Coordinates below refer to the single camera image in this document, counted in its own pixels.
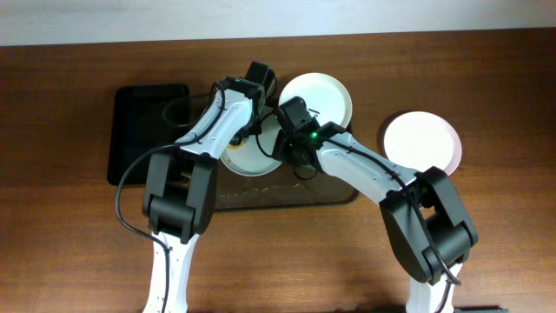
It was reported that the light blue plate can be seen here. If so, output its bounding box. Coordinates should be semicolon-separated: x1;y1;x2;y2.
220;117;281;176

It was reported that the pink plate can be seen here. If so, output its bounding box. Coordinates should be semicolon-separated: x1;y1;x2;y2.
382;111;463;176

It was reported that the green and yellow sponge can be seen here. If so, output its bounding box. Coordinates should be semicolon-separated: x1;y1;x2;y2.
227;143;243;150

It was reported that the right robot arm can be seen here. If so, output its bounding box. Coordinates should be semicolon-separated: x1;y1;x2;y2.
272;97;479;312

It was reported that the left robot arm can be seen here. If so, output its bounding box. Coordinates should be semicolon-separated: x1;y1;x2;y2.
142;62;276;312

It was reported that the brown plastic serving tray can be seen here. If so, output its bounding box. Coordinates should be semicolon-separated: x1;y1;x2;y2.
215;161;359;211

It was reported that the black rectangular tray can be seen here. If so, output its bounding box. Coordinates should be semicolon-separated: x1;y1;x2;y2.
107;83;189;186

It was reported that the cream white plate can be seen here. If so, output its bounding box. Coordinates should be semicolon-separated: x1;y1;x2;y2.
279;73;353;128

